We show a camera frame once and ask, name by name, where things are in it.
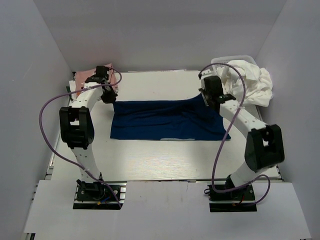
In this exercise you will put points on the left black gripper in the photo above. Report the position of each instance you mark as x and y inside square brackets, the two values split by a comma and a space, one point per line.
[112, 97]

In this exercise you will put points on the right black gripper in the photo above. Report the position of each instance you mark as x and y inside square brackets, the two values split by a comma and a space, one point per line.
[203, 91]

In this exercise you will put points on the blue t-shirt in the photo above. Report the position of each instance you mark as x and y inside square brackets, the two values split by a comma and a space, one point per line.
[155, 120]

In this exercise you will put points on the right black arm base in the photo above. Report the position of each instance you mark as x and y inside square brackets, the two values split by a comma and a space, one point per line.
[238, 201]

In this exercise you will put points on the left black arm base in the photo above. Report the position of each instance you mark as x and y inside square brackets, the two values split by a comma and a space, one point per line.
[97, 196]

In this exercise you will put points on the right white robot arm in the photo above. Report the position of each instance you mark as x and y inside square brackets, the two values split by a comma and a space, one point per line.
[264, 146]

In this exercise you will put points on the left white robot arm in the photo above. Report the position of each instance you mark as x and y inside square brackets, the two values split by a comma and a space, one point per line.
[76, 125]

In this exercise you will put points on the crumpled white t-shirts pile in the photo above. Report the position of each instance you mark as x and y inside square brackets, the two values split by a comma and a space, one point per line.
[258, 83]

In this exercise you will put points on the white plastic basket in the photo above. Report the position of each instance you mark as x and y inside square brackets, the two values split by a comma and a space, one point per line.
[226, 59]

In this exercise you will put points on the folded pink t-shirt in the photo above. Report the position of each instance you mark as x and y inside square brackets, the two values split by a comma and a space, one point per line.
[81, 77]

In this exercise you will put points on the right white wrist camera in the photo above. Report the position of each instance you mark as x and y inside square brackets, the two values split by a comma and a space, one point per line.
[205, 73]

